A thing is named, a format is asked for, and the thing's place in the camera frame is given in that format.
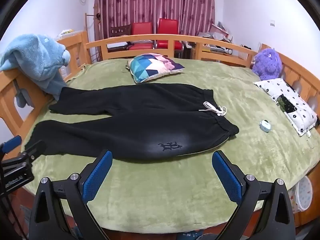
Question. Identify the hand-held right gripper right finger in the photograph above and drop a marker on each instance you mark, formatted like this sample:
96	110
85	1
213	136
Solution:
227	177

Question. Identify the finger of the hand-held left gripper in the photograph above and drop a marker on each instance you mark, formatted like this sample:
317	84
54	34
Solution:
35	148
12	143

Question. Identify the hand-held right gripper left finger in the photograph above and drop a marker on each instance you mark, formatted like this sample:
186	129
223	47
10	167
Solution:
97	177

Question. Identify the black pants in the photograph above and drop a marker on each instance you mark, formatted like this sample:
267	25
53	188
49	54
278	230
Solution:
137	120

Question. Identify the small light blue device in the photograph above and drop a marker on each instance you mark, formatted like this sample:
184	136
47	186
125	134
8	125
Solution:
265	127

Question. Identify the green fleece blanket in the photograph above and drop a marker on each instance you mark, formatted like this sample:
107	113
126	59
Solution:
162	192

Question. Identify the white mesh basket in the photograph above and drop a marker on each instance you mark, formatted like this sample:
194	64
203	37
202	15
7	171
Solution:
303	192

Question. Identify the blue plush toy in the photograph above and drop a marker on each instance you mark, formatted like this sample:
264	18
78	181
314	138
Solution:
32	57

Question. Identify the white floral pillow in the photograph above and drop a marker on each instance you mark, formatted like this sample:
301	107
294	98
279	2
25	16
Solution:
275	87

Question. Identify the clear storage box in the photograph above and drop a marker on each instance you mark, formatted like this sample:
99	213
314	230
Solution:
67	33

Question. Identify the purple plush toy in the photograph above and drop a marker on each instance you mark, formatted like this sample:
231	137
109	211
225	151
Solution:
267	63

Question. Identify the colourful geometric pillow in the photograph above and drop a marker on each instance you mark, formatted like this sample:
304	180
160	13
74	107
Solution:
150	66

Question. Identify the wooden coat rack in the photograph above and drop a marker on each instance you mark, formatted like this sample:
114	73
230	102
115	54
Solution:
96	17

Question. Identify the dark wooden chair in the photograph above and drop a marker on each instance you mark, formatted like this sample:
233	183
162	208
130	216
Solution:
120	31

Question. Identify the pile of boxes and papers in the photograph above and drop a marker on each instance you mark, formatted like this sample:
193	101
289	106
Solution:
217	32

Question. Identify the red chair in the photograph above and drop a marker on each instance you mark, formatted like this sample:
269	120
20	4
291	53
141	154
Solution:
168	26
142	28

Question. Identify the maroon patterned curtain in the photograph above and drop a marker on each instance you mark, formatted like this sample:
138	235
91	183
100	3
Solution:
150	2

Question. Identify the wooden bed frame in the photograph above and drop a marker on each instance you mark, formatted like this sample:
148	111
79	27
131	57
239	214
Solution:
75	43

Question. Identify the white wall plate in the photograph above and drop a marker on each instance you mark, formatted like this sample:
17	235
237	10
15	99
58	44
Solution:
272	22

